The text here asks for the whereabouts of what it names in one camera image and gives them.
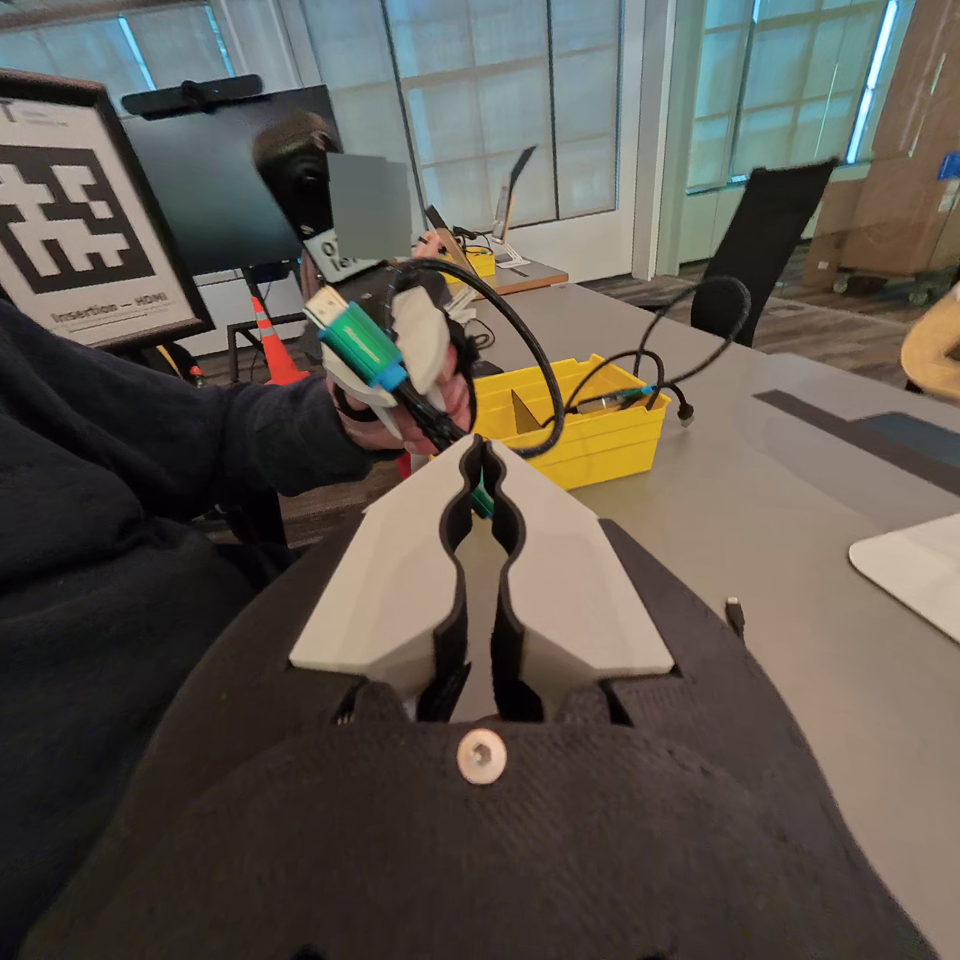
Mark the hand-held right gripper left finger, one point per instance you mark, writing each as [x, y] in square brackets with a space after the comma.
[368, 600]

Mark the framed marker sign board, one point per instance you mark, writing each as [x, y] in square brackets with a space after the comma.
[75, 210]

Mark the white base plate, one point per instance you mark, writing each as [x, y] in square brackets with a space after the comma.
[915, 570]

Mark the black monitor screen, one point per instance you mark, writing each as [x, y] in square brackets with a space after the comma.
[210, 195]

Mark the grey background table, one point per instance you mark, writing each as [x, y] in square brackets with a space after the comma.
[533, 278]

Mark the person's left hand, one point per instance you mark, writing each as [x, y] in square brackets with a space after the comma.
[450, 405]

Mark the yellow plastic bin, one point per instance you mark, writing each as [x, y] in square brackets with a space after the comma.
[600, 450]

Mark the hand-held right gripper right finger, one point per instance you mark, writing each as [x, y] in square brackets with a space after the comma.
[593, 608]

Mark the cart with cardboard boxes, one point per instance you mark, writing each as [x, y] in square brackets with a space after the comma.
[900, 150]

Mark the person's black top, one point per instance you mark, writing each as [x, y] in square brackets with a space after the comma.
[105, 675]

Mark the person's left forearm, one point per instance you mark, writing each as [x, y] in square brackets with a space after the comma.
[180, 405]

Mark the orange traffic cone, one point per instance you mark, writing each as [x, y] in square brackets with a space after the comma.
[282, 360]

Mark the wooden rimmed black panel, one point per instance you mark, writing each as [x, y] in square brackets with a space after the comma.
[933, 353]

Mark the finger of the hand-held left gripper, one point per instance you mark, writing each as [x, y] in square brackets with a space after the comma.
[420, 338]
[368, 402]

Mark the black webcam bar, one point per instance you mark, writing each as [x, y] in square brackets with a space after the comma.
[188, 95]

